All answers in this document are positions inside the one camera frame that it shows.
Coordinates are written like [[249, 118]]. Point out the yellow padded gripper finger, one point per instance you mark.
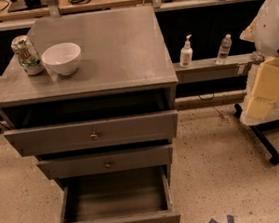
[[257, 108], [266, 85]]

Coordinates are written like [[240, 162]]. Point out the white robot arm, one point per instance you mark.
[[264, 32]]

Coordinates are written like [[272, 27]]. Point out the grey bottom drawer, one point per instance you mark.
[[130, 196]]

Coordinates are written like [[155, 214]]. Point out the black stand base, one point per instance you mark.
[[259, 130]]

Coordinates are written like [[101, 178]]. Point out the grey shelf rail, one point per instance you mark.
[[208, 69]]

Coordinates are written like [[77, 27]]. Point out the grey top drawer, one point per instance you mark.
[[93, 134]]

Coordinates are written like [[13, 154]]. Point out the grey middle drawer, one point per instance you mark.
[[68, 167]]

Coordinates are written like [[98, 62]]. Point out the grey drawer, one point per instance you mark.
[[68, 167], [130, 196], [93, 134]]

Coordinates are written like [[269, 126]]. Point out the white pump lotion bottle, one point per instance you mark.
[[186, 53]]

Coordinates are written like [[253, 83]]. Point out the crumpled clear plastic wrap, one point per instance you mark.
[[257, 57]]

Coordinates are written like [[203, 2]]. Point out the clear plastic water bottle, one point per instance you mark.
[[224, 49]]

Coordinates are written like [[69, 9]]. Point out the grey drawer cabinet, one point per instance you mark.
[[124, 71]]

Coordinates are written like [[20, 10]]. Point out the white ceramic bowl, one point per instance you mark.
[[62, 58]]

